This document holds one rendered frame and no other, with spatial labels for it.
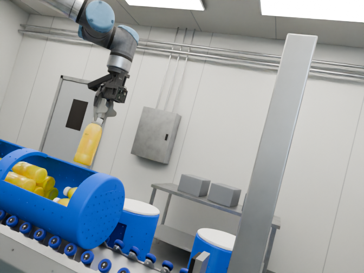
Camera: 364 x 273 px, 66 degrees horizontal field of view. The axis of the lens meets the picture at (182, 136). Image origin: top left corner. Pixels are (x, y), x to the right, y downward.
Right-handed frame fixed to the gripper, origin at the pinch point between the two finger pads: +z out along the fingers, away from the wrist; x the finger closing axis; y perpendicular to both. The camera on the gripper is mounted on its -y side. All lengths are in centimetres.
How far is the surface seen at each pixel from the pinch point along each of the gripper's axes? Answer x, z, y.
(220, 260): 42, 45, 53
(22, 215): -4.3, 43.8, -17.2
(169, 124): 306, -39, -108
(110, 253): 14, 51, 14
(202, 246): 43, 43, 44
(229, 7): 248, -202, -44
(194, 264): 2, 38, 51
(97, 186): -2.5, 23.9, 10.5
